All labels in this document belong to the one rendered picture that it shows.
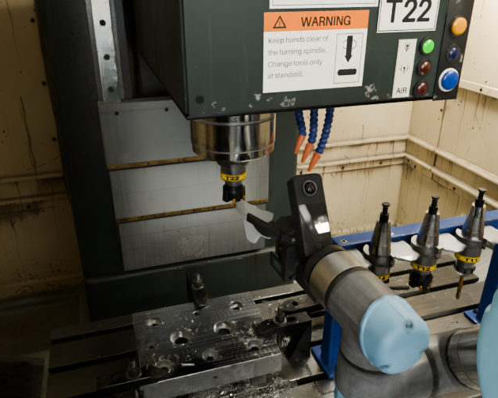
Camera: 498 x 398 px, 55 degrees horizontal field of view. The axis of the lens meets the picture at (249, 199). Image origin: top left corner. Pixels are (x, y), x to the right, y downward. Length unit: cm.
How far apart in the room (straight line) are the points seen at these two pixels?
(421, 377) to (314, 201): 26
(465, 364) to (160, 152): 96
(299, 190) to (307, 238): 7
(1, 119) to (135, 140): 56
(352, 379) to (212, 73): 43
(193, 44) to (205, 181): 80
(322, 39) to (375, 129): 138
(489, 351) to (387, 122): 180
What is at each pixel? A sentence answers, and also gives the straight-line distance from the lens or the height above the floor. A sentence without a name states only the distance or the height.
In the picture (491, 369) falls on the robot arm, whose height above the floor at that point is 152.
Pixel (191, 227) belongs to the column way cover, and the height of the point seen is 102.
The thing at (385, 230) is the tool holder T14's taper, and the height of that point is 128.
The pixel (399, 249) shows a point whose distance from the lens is 101.
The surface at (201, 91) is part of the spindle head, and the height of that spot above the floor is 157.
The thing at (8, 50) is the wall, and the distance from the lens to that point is 169.
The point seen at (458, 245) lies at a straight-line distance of 107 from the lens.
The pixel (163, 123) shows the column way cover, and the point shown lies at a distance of 132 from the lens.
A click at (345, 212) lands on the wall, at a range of 215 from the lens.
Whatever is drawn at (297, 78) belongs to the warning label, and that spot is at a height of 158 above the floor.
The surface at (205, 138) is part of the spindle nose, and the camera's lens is 85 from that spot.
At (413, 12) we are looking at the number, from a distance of 77.
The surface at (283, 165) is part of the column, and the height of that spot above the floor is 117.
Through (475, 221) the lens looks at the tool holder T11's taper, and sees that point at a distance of 107.
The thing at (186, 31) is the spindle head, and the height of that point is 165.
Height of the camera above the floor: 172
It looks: 25 degrees down
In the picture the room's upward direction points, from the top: straight up
